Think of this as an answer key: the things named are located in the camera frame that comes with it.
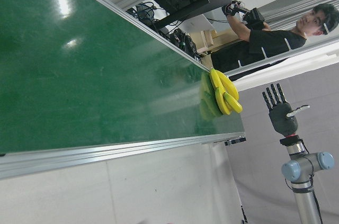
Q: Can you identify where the white and grey right robot hand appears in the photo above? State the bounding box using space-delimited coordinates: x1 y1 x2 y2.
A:
261 83 310 138

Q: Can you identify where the yellow banana bunch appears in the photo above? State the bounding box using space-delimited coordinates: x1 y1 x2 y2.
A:
209 68 243 115

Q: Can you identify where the small black circuit box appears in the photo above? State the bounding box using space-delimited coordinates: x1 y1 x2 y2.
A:
224 136 247 146

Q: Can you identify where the person in black shirt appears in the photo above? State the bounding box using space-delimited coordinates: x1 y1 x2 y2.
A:
210 3 339 74

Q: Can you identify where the light wooden crate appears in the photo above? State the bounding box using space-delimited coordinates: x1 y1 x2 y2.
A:
190 29 240 60

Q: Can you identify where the green conveyor belt with aluminium rails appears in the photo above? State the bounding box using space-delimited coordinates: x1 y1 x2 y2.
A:
0 0 247 180

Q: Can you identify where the black equipment with cables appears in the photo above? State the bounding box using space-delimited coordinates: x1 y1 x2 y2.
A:
169 28 202 62

